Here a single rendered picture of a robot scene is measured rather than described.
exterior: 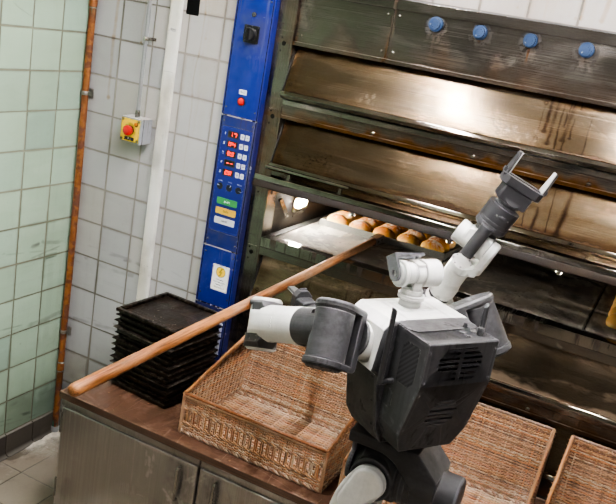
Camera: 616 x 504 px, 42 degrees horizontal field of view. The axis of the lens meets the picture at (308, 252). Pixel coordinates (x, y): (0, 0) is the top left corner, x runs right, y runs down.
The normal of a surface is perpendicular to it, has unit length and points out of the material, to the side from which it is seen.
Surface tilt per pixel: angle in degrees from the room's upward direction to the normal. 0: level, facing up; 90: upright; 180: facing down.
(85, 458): 90
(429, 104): 70
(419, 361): 90
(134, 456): 90
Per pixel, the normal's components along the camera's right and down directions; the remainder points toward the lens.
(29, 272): 0.88, 0.27
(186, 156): -0.43, 0.18
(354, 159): -0.35, -0.14
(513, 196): -0.06, 0.40
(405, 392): -0.86, 0.00
